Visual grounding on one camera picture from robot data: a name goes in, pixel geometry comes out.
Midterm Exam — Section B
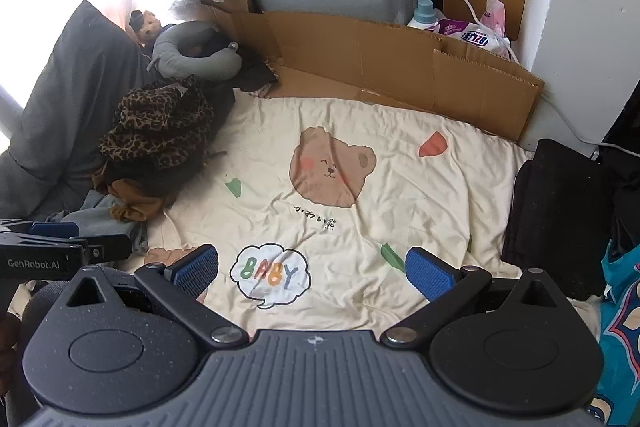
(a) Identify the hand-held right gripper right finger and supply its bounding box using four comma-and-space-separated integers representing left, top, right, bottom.
380, 247, 558, 349

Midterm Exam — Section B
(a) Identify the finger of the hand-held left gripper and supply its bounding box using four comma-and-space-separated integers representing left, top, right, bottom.
82, 234, 134, 265
29, 222, 81, 238

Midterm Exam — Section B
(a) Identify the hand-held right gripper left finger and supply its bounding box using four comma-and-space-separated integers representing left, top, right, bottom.
65, 243, 250, 350

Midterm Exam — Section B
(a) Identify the leopard print skirt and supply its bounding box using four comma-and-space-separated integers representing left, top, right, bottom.
98, 74, 216, 170

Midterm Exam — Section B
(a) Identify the grey-blue garment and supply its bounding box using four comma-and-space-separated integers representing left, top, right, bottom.
47, 189, 151, 253

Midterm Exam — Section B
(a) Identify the mustard brown garment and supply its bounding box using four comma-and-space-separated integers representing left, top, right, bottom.
105, 177, 166, 223

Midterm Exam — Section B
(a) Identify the cream printed bear blanket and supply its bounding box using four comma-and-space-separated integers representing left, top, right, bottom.
122, 94, 601, 343

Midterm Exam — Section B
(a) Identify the black crumpled garment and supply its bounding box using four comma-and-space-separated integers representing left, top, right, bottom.
102, 84, 236, 200
232, 44, 278, 94

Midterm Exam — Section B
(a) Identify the black folded garment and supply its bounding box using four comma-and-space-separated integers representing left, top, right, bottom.
501, 138, 621, 300

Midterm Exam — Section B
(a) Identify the dark grey pillow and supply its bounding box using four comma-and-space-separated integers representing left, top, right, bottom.
0, 0, 151, 218

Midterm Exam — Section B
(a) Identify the teal printed bag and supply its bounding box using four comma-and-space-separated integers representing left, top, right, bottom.
585, 239, 640, 427

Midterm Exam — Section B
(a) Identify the grey neck pillow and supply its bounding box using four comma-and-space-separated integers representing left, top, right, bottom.
147, 21, 243, 82

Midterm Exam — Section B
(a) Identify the small plush doll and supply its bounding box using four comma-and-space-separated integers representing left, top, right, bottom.
129, 9, 163, 45

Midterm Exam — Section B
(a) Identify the dark cloth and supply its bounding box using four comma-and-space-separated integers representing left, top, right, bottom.
597, 82, 640, 253

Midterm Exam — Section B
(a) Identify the brown cardboard sheet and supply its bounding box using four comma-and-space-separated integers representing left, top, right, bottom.
192, 0, 546, 142

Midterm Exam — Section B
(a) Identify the white purple tissue pack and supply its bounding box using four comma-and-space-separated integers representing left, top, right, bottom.
437, 18, 511, 58

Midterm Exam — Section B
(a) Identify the white teal-capped detergent bottle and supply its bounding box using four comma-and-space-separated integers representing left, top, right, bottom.
406, 0, 448, 30

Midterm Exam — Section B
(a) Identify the pink refill pouch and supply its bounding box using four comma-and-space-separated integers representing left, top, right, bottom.
480, 0, 507, 40

